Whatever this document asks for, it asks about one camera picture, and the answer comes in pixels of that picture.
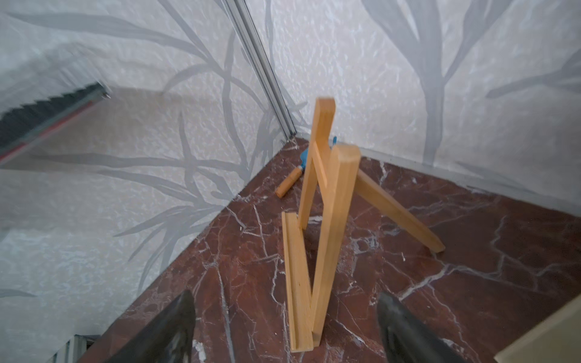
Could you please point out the blue garden hand rake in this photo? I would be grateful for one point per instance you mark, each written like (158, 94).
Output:
(299, 170)

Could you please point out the plywood board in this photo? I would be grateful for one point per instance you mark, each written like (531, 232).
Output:
(556, 339)

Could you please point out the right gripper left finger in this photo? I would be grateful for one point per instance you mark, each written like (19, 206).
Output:
(167, 338)

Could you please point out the wooden easel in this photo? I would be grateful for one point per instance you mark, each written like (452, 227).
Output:
(333, 171)

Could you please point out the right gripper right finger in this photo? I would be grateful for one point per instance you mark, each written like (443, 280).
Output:
(407, 339)

